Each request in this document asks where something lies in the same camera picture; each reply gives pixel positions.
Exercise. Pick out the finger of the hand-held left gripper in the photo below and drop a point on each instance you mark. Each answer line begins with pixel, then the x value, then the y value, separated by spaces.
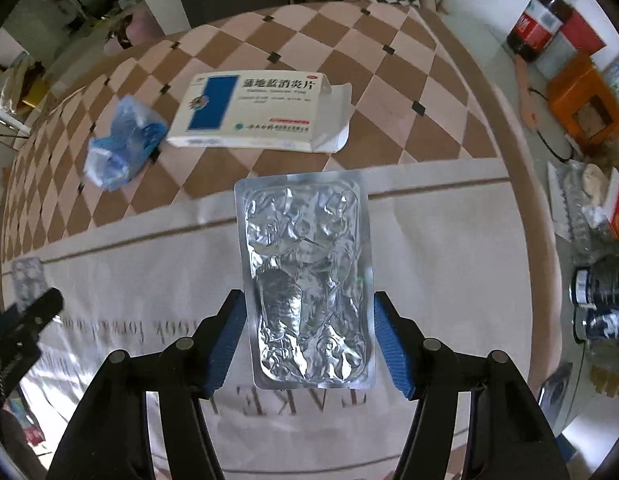
pixel 37 310

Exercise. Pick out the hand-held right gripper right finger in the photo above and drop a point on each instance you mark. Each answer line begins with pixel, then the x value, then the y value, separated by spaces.
pixel 394 350

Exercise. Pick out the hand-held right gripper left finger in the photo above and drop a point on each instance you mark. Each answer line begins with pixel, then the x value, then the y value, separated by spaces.
pixel 227 345

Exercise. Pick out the large silver blister pack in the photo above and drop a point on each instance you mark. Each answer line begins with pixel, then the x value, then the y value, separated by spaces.
pixel 304 280

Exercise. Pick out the small silver pill blister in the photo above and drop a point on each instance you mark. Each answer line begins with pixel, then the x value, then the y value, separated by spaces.
pixel 27 277

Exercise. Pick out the brown checkered tablecloth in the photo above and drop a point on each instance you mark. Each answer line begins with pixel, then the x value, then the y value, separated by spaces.
pixel 439 220

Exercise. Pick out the grey flat device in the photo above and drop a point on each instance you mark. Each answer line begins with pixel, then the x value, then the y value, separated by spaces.
pixel 557 390

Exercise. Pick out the blue plastic bag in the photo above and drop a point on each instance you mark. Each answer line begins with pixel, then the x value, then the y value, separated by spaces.
pixel 119 150

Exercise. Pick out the blue label plastic bottle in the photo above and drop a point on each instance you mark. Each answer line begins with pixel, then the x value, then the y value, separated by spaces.
pixel 607 325

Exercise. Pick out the wooden table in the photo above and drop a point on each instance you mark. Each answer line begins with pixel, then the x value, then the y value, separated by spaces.
pixel 519 170

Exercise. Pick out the golden bottle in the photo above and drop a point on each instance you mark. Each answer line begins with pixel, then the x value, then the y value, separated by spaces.
pixel 612 377

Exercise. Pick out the glass side table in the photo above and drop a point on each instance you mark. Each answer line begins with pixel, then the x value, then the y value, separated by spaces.
pixel 539 185

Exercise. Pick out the black cylindrical bottle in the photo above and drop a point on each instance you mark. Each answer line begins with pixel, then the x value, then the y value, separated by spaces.
pixel 604 285

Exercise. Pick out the clear plastic packaging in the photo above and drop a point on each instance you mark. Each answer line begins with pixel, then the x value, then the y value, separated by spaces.
pixel 572 200

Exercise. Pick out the white blue medicine box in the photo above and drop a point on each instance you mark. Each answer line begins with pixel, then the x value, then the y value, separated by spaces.
pixel 259 110

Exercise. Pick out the pink suitcase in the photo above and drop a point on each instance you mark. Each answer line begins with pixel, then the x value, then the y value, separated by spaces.
pixel 139 30

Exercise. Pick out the orange cardboard box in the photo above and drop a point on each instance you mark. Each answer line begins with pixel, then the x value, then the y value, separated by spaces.
pixel 574 95

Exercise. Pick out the cola bottle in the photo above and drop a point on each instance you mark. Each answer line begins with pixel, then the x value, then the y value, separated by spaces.
pixel 537 20

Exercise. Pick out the red cup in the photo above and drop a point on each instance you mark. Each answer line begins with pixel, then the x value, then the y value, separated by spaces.
pixel 584 35

